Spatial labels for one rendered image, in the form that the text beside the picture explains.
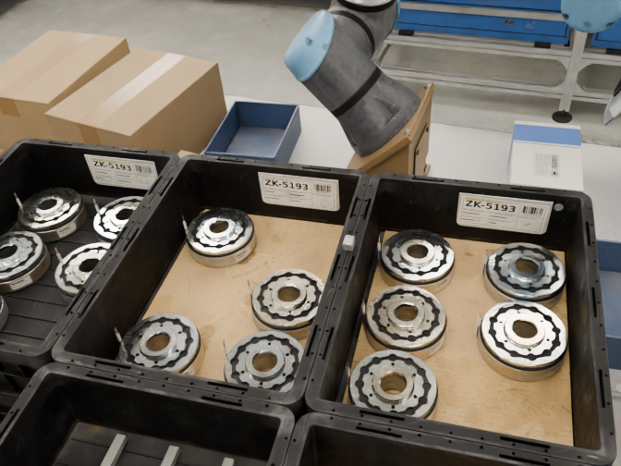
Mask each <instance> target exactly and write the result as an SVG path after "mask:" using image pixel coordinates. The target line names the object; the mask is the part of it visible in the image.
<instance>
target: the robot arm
mask: <svg viewBox="0 0 621 466"><path fill-rule="evenodd" d="M561 12H562V16H563V18H564V20H565V22H566V24H567V25H568V26H570V27H571V28H572V29H574V30H576V31H581V32H586V33H594V32H599V31H604V30H606V29H608V28H610V27H612V26H614V25H615V23H616V22H617V21H618V20H619V19H620V17H621V0H561ZM399 13H400V0H332V2H331V5H330V8H329V10H328V11H327V12H326V11H325V10H320V11H319V12H317V13H316V14H315V15H314V16H313V17H312V18H311V19H310V20H309V21H308V22H307V23H306V24H305V25H304V27H303V28H302V29H301V30H300V32H299V33H298V35H297V36H296V37H295V39H294V40H293V41H292V43H291V44H290V45H289V47H288V49H287V51H286V54H285V64H286V67H287V68H288V69H289V70H290V71H291V72H292V73H293V75H294V76H295V78H296V80H297V81H299V82H301V83H302V84H303V85H304V86H305V87H306V88H307V89H308V90H309V91H310V92H311V93H312V94H313V95H314V96H315V97H316V98H317V99H318V100H319V101H320V103H321V104H322V105H323V106H324V107H325V108H326V109H327V110H328V111H329V112H330V113H331V114H332V115H333V116H334V117H335V118H336V119H337V120H338V122H339V123H340V125H341V127H342V129H343V131H344V132H345V135H346V137H347V139H348V141H349V143H350V146H351V147H352V149H353V150H354V151H355V152H356V153H357V154H358V155H359V156H360V157H364V156H367V155H370V154H372V153H374V152H376V151H377V150H379V149H380V148H381V147H383V146H384V145H385V144H387V143H388V142H389V141H390V140H392V139H393V138H394V136H395V135H396V134H397V133H398V132H399V131H400V130H401V129H402V128H403V127H405V126H406V124H407V123H408V122H409V121H410V119H411V118H412V117H413V116H414V114H415V113H416V111H417V109H418V108H419V106H420V98H419V96H418V95H417V94H416V93H415V92H414V91H413V90H411V89H410V88H409V87H407V86H405V85H403V84H402V83H400V82H398V81H396V80H394V79H392V78H390V77H388V76H386V75H385V74H384V73H383V72H382V71H381V70H380V69H379V68H378V67H377V66H376V65H375V64H374V63H373V61H372V60H371V58H372V57H373V55H374V54H375V52H376V51H377V50H378V48H379V47H380V46H381V44H382V43H383V41H384V40H385V39H386V38H387V37H388V36H389V34H390V33H391V32H392V31H393V29H394V27H395V25H396V22H397V20H398V17H399ZM620 113H621V78H620V80H619V82H618V83H617V85H616V87H615V90H614V92H613V94H612V96H611V99H610V101H609V103H608V105H607V106H606V109H605V112H604V116H603V125H604V126H606V125H607V124H608V123H609V122H610V121H611V120H612V119H613V118H615V117H617V116H618V115H619V114H620Z"/></svg>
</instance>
